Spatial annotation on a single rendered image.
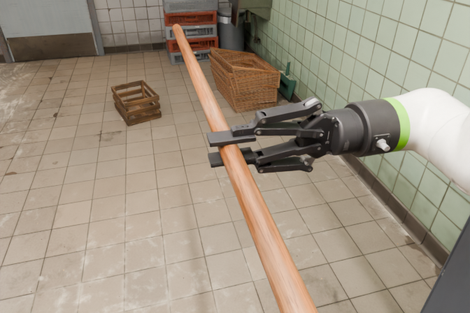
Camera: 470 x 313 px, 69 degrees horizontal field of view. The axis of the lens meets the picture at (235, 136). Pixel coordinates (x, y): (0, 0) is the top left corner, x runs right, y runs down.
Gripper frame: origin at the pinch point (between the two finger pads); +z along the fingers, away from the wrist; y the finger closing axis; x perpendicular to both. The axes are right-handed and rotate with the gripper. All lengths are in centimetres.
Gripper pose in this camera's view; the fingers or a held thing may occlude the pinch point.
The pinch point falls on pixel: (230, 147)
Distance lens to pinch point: 52.3
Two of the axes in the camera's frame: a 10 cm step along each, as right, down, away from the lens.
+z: -9.7, 1.3, -2.0
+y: 0.1, 8.4, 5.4
